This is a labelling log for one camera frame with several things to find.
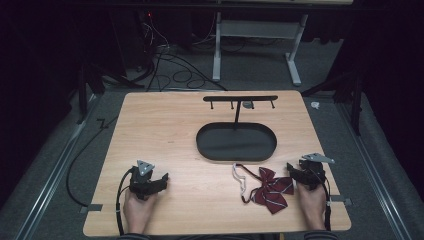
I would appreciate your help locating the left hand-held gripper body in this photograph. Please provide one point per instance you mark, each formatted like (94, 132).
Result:
(141, 183)

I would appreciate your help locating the person's right sleeve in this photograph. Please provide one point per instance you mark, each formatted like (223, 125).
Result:
(320, 235)

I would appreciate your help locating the grey tape strip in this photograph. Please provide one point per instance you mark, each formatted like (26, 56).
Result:
(341, 200)
(90, 208)

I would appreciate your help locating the black hook rack with tray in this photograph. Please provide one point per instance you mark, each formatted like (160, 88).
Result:
(236, 141)

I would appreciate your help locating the metal floor rail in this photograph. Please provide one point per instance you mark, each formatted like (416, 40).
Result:
(373, 173)
(53, 173)

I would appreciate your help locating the white metal desk frame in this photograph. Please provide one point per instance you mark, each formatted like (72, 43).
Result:
(256, 29)

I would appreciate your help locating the crumpled white scrap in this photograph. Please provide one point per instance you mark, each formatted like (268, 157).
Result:
(315, 105)

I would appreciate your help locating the black tripod stand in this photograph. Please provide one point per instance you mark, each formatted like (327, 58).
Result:
(353, 93)
(87, 83)

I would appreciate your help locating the person's left hand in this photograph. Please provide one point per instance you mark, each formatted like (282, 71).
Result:
(138, 211)

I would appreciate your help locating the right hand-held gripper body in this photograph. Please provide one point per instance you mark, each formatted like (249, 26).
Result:
(313, 171)

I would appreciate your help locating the maroon striped bow tie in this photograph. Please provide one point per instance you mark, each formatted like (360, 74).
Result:
(270, 191)

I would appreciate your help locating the person's right hand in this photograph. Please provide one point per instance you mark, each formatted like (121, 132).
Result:
(311, 206)

